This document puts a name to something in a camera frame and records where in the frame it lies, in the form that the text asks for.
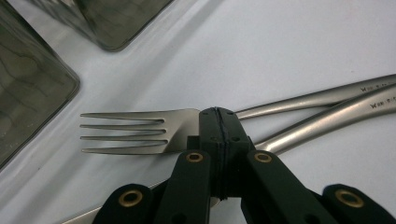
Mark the silver fork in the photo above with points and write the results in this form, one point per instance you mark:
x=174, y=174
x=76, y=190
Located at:
x=327, y=119

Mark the white table mat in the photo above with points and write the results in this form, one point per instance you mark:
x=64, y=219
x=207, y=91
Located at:
x=280, y=46

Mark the steel fork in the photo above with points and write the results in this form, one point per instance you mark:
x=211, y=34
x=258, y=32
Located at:
x=180, y=130

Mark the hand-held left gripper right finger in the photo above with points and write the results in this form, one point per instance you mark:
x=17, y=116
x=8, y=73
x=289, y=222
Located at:
x=233, y=133

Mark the translucent grey plastic bin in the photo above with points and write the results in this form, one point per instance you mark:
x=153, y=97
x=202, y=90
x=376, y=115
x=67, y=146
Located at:
x=31, y=93
x=118, y=21

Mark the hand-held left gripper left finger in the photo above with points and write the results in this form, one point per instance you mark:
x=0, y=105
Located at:
x=210, y=130

